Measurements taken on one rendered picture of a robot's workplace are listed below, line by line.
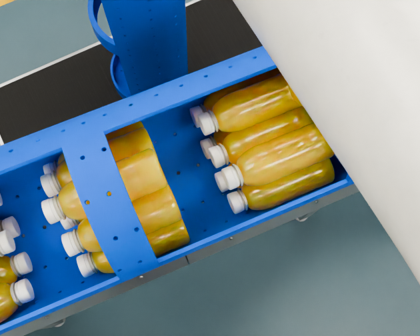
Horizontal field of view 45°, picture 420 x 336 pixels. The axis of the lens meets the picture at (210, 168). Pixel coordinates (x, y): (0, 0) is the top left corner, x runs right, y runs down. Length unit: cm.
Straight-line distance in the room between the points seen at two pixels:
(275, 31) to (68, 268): 87
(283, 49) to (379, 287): 192
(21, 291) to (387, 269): 147
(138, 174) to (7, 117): 129
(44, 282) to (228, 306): 106
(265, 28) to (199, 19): 194
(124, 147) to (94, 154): 11
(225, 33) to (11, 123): 88
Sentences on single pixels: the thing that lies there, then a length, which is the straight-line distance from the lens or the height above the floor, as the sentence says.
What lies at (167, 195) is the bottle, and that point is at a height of 113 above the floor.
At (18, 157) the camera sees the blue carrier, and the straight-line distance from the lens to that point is 80.
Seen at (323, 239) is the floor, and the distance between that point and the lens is 201.
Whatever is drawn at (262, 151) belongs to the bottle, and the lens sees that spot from 85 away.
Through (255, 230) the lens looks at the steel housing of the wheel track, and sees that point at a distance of 109.
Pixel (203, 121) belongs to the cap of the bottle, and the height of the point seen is 112.
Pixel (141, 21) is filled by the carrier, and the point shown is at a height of 76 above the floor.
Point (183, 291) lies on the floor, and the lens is 194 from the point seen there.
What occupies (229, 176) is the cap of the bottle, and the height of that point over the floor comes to 112.
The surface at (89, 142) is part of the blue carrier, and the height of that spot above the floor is 122.
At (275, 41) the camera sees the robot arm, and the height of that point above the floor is 180.
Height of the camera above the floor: 194
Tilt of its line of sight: 75 degrees down
